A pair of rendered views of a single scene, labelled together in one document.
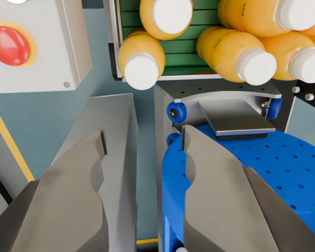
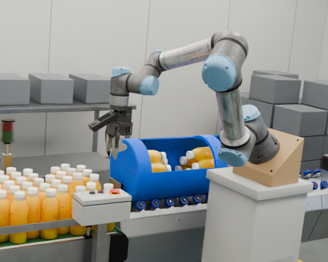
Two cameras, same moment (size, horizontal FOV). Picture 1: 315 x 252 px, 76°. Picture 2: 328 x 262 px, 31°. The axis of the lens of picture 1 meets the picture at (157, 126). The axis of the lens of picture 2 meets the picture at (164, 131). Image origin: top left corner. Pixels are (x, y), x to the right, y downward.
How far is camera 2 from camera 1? 230 cm
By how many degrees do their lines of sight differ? 61
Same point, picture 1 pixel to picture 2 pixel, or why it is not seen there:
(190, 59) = not seen: hidden behind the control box
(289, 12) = (79, 174)
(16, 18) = (107, 192)
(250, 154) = (121, 175)
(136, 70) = (108, 185)
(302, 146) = (111, 172)
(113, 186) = (207, 239)
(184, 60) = not seen: hidden behind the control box
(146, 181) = not seen: outside the picture
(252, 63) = (93, 175)
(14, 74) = (122, 193)
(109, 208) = (209, 220)
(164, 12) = (91, 183)
